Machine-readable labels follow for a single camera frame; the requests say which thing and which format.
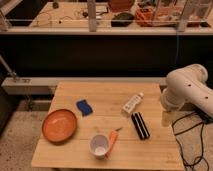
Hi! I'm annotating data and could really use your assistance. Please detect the white bottle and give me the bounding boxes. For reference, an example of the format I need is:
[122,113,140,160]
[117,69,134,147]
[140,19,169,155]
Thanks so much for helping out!
[122,92,144,114]

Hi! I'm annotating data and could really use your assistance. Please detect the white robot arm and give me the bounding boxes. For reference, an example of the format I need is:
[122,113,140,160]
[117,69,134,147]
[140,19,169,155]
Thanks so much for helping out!
[160,64,213,118]

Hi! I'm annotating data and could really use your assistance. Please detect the orange ceramic bowl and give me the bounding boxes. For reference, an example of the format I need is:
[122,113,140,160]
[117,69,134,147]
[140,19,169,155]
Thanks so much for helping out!
[42,109,77,143]

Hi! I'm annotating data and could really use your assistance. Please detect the blue sponge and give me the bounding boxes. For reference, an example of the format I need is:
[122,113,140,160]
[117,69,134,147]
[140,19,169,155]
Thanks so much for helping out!
[76,100,93,116]

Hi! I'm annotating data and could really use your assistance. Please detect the black rectangular box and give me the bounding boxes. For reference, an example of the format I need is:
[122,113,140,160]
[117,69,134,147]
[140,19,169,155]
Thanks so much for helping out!
[131,112,150,140]

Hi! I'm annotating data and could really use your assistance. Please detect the orange toy carrot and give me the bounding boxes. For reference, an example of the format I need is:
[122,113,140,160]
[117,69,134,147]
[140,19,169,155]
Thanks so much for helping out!
[106,128,121,157]

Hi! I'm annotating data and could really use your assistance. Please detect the white cup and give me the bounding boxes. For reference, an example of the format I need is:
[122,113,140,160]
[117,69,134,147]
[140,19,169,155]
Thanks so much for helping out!
[89,134,109,159]

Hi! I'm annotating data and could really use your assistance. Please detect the black object on shelf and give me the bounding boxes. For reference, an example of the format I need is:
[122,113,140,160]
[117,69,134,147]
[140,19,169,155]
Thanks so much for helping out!
[111,12,134,27]

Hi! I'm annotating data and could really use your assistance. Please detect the orange crate on shelf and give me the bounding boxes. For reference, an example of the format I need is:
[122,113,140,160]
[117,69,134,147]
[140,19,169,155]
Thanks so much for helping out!
[135,8,174,27]

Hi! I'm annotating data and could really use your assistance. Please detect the blue hanging cable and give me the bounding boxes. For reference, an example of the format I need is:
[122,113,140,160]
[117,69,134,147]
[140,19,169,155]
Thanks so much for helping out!
[174,30,181,69]

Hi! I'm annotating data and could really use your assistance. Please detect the metal clamp bracket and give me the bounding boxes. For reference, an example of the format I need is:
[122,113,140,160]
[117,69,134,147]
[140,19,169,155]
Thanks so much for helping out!
[0,54,32,84]

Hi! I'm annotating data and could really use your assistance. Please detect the black floor cables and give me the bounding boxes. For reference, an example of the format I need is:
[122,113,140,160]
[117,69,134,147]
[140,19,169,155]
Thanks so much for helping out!
[171,110,213,171]

